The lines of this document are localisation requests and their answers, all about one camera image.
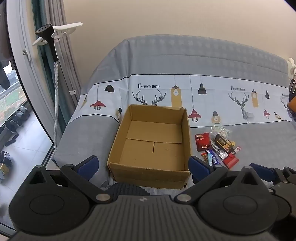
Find cream soft toy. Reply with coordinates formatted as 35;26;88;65
286;57;296;79

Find red snack packet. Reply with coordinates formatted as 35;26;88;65
221;153;239;168

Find pile of clutter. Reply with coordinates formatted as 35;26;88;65
0;150;14;184

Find brown cardboard box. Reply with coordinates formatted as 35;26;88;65
107;104;193;190

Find black garment steamer head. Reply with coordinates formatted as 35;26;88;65
35;23;59;62

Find grey printed bed sheet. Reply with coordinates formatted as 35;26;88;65
52;34;296;193

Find dark hanging clothes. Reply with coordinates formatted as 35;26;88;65
0;0;12;89

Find white window frame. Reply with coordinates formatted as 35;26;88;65
6;0;57;153

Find black and gold snack packet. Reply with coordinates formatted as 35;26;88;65
214;133;230;149

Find clear plastic snack packet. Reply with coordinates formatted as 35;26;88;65
211;125;232;138

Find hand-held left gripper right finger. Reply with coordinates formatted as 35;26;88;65
174;156;265;205

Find grey shoes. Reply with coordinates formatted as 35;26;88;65
13;106;31;127

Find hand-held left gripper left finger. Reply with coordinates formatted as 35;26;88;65
23;156;112;204

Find braided steamer hose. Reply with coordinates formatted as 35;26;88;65
53;61;61;150

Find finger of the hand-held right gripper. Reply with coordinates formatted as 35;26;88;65
249;163;296;186

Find black shoes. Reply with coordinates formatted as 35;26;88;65
4;118;20;147

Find white clothes hanger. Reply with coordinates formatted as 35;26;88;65
32;22;83;47

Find red snack pouch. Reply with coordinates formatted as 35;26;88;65
195;133;212;151

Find silver snack wrapper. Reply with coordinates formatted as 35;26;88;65
210;139;229;160

